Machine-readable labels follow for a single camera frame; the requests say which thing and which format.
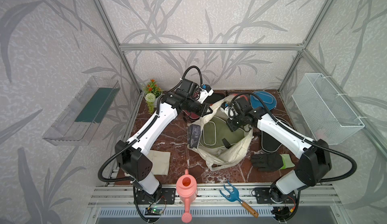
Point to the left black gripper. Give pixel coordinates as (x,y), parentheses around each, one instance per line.
(202,112)

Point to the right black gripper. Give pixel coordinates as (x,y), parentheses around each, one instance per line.
(232,127)

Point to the black and red paddle case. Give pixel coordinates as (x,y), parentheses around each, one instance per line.
(215,97)

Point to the olive green paddle case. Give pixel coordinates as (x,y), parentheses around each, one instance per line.
(217,135)

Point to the beige canvas bag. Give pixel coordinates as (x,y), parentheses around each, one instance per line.
(218,159)

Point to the blue paddle case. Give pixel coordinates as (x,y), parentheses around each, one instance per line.
(269,100)

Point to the maroon paddle case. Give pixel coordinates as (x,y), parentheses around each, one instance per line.
(189,117)

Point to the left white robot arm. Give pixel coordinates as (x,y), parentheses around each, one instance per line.
(169,107)

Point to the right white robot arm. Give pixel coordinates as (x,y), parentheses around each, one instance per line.
(314,162)

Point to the green artificial plant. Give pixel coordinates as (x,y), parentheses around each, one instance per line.
(152,92)

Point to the black and green glove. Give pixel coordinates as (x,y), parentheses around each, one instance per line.
(271,162)

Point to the beige work glove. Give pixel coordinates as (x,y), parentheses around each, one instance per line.
(160,163)

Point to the blue hand rake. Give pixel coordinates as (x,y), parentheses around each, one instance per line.
(231,194)

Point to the pink watering can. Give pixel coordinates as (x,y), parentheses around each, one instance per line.
(186,188)

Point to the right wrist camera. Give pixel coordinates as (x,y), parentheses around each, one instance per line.
(240,106)

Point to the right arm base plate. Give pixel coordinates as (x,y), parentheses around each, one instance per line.
(267,195)

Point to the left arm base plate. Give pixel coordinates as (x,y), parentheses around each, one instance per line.
(161,196)

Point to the white wire mesh basket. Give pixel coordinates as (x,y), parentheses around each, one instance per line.
(327,114)

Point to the clear plastic wall shelf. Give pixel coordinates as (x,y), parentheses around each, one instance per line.
(79,121)

